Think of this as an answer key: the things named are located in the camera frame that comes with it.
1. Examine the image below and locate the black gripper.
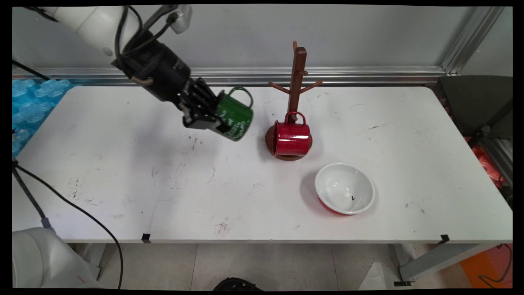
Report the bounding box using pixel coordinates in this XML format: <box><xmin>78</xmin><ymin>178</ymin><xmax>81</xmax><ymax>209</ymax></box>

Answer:
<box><xmin>112</xmin><ymin>40</ymin><xmax>230</xmax><ymax>134</ymax></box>

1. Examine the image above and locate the green enamel mug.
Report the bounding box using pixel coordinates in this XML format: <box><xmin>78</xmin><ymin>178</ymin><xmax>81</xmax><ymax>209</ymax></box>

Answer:
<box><xmin>215</xmin><ymin>86</ymin><xmax>254</xmax><ymax>142</ymax></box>

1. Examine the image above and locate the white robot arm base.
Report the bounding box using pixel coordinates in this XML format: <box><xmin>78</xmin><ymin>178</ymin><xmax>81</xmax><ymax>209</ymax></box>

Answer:
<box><xmin>12</xmin><ymin>227</ymin><xmax>105</xmax><ymax>289</ymax></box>

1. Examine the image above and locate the red enamel mug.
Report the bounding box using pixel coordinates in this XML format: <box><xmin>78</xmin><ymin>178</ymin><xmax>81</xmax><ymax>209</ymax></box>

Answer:
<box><xmin>272</xmin><ymin>111</ymin><xmax>313</xmax><ymax>157</ymax></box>

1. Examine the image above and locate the brown wooden mug tree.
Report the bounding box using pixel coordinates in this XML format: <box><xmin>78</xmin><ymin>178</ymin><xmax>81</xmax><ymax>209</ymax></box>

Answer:
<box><xmin>264</xmin><ymin>41</ymin><xmax>324</xmax><ymax>161</ymax></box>

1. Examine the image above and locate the white bowl red outside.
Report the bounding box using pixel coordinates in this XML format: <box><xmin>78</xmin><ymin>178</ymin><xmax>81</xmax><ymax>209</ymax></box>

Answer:
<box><xmin>314</xmin><ymin>162</ymin><xmax>376</xmax><ymax>216</ymax></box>

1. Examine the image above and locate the blue bubble wrap sheet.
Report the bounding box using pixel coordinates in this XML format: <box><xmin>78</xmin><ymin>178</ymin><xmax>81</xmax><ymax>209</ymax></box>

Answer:
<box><xmin>12</xmin><ymin>78</ymin><xmax>76</xmax><ymax>158</ymax></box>

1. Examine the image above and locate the black round floor object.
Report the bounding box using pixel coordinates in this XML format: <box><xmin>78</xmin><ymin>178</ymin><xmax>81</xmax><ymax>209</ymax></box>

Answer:
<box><xmin>213</xmin><ymin>277</ymin><xmax>262</xmax><ymax>291</ymax></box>

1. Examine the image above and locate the grey table leg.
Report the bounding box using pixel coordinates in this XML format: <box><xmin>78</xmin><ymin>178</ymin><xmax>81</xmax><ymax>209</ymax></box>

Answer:
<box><xmin>394</xmin><ymin>243</ymin><xmax>501</xmax><ymax>286</ymax></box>

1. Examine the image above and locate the red plastic bag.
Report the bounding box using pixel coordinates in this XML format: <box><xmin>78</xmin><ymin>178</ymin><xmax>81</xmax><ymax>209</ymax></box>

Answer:
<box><xmin>465</xmin><ymin>137</ymin><xmax>505</xmax><ymax>189</ymax></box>

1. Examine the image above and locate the orange floor mat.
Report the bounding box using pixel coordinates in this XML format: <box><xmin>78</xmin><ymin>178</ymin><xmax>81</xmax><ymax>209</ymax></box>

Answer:
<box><xmin>461</xmin><ymin>244</ymin><xmax>513</xmax><ymax>289</ymax></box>

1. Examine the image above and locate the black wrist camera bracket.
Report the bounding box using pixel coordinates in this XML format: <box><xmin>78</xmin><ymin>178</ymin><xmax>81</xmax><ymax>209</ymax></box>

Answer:
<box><xmin>141</xmin><ymin>5</ymin><xmax>193</xmax><ymax>37</ymax></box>

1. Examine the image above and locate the long black robot cable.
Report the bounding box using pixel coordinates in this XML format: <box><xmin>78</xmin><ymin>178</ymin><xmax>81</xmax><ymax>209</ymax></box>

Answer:
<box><xmin>12</xmin><ymin>160</ymin><xmax>124</xmax><ymax>290</ymax></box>

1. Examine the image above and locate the aluminium frame rail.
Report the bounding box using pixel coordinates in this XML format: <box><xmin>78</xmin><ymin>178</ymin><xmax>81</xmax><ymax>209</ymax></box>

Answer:
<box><xmin>12</xmin><ymin>66</ymin><xmax>447</xmax><ymax>86</ymax></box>

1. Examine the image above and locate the aluminium frame post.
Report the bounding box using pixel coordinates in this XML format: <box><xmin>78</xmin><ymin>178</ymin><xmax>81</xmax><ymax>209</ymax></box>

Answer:
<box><xmin>441</xmin><ymin>6</ymin><xmax>506</xmax><ymax>75</ymax></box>

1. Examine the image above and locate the thin black floor cable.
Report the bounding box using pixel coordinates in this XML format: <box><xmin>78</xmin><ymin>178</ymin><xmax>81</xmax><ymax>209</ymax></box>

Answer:
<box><xmin>478</xmin><ymin>244</ymin><xmax>513</xmax><ymax>284</ymax></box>

